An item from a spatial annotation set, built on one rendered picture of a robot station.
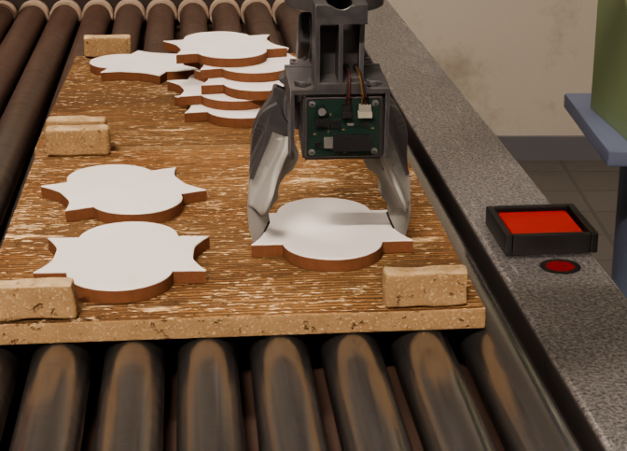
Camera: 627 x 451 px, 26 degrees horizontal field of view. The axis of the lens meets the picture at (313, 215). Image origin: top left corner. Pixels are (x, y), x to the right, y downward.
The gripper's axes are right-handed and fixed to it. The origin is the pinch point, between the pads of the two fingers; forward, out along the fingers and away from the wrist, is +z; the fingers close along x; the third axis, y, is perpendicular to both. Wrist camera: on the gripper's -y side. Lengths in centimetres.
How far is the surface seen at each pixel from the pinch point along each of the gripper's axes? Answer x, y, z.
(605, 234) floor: 103, -246, 108
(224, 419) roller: -8.8, 26.2, 1.0
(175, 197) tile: -11.9, -8.1, 0.1
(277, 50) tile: -1.1, -46.3, -1.8
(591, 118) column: 38, -58, 10
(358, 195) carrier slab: 3.7, -10.5, 1.2
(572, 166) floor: 112, -310, 111
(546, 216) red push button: 19.0, -5.7, 1.6
